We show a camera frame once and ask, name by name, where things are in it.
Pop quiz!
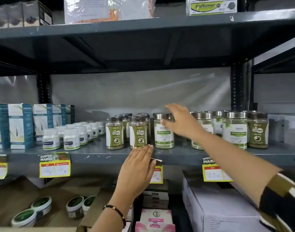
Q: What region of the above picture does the person's left hand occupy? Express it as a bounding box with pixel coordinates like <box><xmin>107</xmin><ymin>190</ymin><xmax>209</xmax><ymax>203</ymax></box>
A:
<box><xmin>116</xmin><ymin>145</ymin><xmax>157</xmax><ymax>204</ymax></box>

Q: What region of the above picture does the person's right hand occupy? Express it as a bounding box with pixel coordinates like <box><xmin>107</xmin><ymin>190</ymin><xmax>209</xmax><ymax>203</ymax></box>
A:
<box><xmin>161</xmin><ymin>103</ymin><xmax>208</xmax><ymax>143</ymax></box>

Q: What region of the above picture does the person's left forearm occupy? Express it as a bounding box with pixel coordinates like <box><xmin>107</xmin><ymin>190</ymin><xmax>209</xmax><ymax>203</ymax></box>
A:
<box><xmin>89</xmin><ymin>194</ymin><xmax>138</xmax><ymax>232</ymax></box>

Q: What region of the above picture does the person's right forearm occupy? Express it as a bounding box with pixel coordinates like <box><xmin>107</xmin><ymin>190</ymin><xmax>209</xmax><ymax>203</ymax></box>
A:
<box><xmin>197</xmin><ymin>133</ymin><xmax>283</xmax><ymax>207</ymax></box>

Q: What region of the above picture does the pale label green powder jar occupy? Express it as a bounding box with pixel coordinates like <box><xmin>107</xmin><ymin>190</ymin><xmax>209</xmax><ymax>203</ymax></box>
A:
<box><xmin>212</xmin><ymin>111</ymin><xmax>223</xmax><ymax>137</ymax></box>
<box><xmin>222</xmin><ymin>111</ymin><xmax>248</xmax><ymax>150</ymax></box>
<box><xmin>153</xmin><ymin>113</ymin><xmax>175</xmax><ymax>149</ymax></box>
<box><xmin>190</xmin><ymin>111</ymin><xmax>214</xmax><ymax>150</ymax></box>

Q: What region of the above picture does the dark grey flat box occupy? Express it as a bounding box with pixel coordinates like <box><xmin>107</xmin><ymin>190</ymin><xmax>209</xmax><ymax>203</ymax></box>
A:
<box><xmin>142</xmin><ymin>199</ymin><xmax>169</xmax><ymax>210</ymax></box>
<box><xmin>144</xmin><ymin>179</ymin><xmax>169</xmax><ymax>193</ymax></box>

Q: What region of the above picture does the cluster of olive label jars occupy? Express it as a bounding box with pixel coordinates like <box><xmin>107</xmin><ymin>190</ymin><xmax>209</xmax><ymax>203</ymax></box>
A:
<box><xmin>105</xmin><ymin>113</ymin><xmax>152</xmax><ymax>150</ymax></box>

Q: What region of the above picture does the white flat box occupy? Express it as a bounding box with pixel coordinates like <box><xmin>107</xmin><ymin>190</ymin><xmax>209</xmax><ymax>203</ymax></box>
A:
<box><xmin>143</xmin><ymin>191</ymin><xmax>169</xmax><ymax>201</ymax></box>

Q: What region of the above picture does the pink and white box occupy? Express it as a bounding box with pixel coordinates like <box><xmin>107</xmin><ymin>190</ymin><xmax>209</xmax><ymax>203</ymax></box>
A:
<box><xmin>140</xmin><ymin>209</ymin><xmax>173</xmax><ymax>225</ymax></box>
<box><xmin>135</xmin><ymin>221</ymin><xmax>176</xmax><ymax>232</ymax></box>

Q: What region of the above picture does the small white box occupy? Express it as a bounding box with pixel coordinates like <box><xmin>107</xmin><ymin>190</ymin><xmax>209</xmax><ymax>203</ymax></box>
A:
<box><xmin>122</xmin><ymin>205</ymin><xmax>135</xmax><ymax>232</ymax></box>

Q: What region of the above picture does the group of small white bottles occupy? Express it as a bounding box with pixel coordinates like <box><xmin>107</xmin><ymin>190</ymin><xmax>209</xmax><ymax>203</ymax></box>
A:
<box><xmin>42</xmin><ymin>121</ymin><xmax>106</xmax><ymax>151</ymax></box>

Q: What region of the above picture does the white tub with green lid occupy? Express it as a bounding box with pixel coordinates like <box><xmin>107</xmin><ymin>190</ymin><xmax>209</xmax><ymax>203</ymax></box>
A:
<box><xmin>66</xmin><ymin>196</ymin><xmax>85</xmax><ymax>219</ymax></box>
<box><xmin>11</xmin><ymin>208</ymin><xmax>38</xmax><ymax>227</ymax></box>
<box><xmin>82</xmin><ymin>196</ymin><xmax>97</xmax><ymax>216</ymax></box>
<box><xmin>31</xmin><ymin>196</ymin><xmax>53</xmax><ymax>217</ymax></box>

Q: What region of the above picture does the teal and white carton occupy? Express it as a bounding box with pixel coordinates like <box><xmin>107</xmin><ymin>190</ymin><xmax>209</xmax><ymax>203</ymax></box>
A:
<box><xmin>33</xmin><ymin>103</ymin><xmax>54</xmax><ymax>142</ymax></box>
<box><xmin>65</xmin><ymin>105</ymin><xmax>75</xmax><ymax>125</ymax></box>
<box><xmin>8</xmin><ymin>103</ymin><xmax>35</xmax><ymax>150</ymax></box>
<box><xmin>52</xmin><ymin>104</ymin><xmax>67</xmax><ymax>127</ymax></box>
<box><xmin>0</xmin><ymin>104</ymin><xmax>11</xmax><ymax>150</ymax></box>

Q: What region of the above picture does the large white carton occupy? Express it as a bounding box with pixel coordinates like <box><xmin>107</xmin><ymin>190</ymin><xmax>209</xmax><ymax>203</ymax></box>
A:
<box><xmin>182</xmin><ymin>170</ymin><xmax>271</xmax><ymax>232</ymax></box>

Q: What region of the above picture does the olive label powder jar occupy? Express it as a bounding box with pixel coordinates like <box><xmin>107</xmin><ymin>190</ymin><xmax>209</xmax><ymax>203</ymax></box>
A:
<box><xmin>247</xmin><ymin>112</ymin><xmax>269</xmax><ymax>149</ymax></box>

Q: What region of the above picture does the grey metal shelf rack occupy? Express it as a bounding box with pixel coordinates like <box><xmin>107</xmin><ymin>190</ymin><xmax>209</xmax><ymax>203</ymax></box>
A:
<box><xmin>0</xmin><ymin>8</ymin><xmax>295</xmax><ymax>179</ymax></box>
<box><xmin>252</xmin><ymin>43</ymin><xmax>295</xmax><ymax>75</ymax></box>

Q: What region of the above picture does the brown cardboard box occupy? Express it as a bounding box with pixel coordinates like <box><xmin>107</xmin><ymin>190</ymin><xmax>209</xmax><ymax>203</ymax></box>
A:
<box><xmin>0</xmin><ymin>176</ymin><xmax>115</xmax><ymax>232</ymax></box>

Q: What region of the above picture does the plastic wrapped package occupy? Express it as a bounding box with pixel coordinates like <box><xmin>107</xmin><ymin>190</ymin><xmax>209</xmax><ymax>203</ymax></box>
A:
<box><xmin>64</xmin><ymin>0</ymin><xmax>157</xmax><ymax>24</ymax></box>

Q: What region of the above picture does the striped olive black sleeve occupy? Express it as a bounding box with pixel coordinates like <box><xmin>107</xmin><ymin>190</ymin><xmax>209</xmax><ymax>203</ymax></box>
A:
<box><xmin>258</xmin><ymin>169</ymin><xmax>295</xmax><ymax>232</ymax></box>

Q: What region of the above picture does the dark product box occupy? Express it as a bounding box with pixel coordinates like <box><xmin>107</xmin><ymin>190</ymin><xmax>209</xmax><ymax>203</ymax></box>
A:
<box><xmin>0</xmin><ymin>4</ymin><xmax>10</xmax><ymax>29</ymax></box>
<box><xmin>7</xmin><ymin>2</ymin><xmax>24</xmax><ymax>28</ymax></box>
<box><xmin>22</xmin><ymin>0</ymin><xmax>53</xmax><ymax>27</ymax></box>

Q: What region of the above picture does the black bead bracelet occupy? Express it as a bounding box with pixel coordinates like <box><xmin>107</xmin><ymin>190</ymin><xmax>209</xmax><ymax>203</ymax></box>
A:
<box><xmin>103</xmin><ymin>204</ymin><xmax>127</xmax><ymax>228</ymax></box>

